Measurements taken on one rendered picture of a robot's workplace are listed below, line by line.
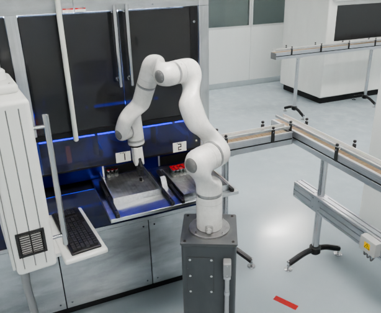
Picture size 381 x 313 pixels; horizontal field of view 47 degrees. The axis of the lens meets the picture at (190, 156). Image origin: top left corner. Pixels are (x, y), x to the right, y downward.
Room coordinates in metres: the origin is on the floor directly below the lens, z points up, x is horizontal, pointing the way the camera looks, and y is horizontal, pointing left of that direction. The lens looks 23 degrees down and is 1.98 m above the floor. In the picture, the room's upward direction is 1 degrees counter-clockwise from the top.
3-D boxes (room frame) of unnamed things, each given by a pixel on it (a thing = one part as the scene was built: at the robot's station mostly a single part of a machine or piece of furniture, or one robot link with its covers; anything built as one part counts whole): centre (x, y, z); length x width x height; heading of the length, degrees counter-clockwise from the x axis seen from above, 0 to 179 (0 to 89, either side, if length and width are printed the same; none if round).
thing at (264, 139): (2.73, -0.37, 0.92); 0.69 x 0.16 x 0.16; 112
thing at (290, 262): (2.59, -0.88, 0.07); 0.50 x 0.08 x 0.14; 112
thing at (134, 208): (2.15, 0.16, 0.87); 0.70 x 0.48 x 0.02; 112
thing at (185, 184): (2.18, -0.02, 0.90); 0.34 x 0.26 x 0.04; 22
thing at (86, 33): (2.17, 0.56, 1.51); 0.47 x 0.01 x 0.59; 112
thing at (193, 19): (2.41, -0.04, 1.40); 0.04 x 0.01 x 0.80; 112
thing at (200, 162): (1.71, -0.06, 1.16); 0.19 x 0.12 x 0.24; 138
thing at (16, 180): (1.74, 0.79, 1.19); 0.50 x 0.19 x 0.78; 28
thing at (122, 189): (2.15, 0.34, 0.90); 0.34 x 0.26 x 0.04; 22
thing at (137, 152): (2.06, 0.27, 1.12); 0.10 x 0.08 x 0.11; 16
